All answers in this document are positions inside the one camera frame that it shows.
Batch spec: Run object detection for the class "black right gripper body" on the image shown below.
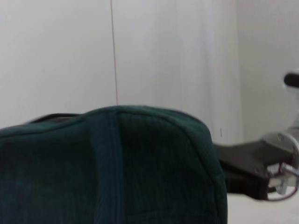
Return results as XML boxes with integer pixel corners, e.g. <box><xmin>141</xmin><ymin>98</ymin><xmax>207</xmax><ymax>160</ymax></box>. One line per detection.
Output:
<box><xmin>214</xmin><ymin>139</ymin><xmax>271</xmax><ymax>201</ymax></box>

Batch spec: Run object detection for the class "dark teal lunch bag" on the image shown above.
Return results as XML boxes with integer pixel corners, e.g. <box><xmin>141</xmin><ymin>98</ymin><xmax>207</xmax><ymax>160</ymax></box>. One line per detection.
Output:
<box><xmin>0</xmin><ymin>105</ymin><xmax>228</xmax><ymax>224</ymax></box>

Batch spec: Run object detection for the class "black camera bar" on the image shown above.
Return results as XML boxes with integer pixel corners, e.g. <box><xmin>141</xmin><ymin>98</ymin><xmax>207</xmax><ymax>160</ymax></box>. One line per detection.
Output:
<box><xmin>284</xmin><ymin>73</ymin><xmax>299</xmax><ymax>87</ymax></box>

